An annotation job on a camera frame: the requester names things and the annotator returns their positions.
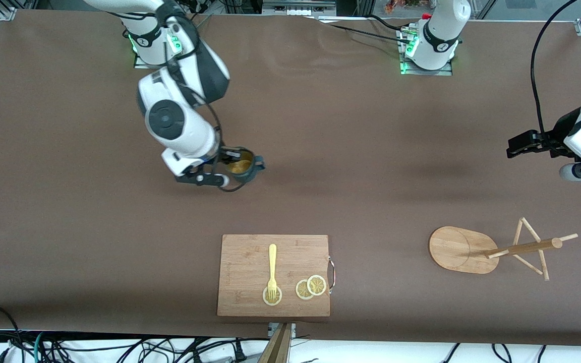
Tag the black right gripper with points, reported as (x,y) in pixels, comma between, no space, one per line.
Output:
(226,155)

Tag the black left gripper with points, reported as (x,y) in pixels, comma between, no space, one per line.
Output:
(554,136)

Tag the teal cup yellow inside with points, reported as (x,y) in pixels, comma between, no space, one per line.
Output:
(250,174)

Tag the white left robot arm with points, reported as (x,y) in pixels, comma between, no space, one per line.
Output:
(437,45)

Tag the wooden cup rack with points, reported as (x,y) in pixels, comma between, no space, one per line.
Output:
(457,249)

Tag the bamboo cutting board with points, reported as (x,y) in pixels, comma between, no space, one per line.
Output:
(245,262)

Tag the yellow plastic fork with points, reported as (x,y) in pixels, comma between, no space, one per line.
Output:
(272,262)

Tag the lemon slice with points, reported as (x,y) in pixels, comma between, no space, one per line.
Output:
(316,285)
(279,297)
(300,290)

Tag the brown table cover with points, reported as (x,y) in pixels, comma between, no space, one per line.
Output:
(94,227)

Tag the white power strip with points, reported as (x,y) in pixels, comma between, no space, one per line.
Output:
(295,9)

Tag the red orange background items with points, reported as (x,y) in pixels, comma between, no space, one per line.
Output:
(401,6)

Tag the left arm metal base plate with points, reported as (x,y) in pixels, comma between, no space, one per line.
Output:
(421,72)

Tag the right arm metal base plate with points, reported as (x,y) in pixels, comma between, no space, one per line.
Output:
(141,64)

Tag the metal bracket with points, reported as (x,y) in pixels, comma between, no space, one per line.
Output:
(272,330)

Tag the wooden post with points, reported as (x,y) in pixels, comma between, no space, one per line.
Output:
(278,348)

